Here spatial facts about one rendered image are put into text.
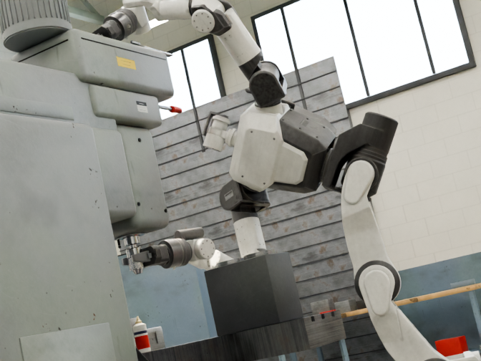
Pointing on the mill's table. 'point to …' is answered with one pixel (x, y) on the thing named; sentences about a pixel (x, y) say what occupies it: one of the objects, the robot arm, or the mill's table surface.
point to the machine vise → (156, 338)
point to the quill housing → (142, 184)
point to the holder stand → (253, 292)
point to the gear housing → (125, 107)
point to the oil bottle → (141, 337)
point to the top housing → (104, 62)
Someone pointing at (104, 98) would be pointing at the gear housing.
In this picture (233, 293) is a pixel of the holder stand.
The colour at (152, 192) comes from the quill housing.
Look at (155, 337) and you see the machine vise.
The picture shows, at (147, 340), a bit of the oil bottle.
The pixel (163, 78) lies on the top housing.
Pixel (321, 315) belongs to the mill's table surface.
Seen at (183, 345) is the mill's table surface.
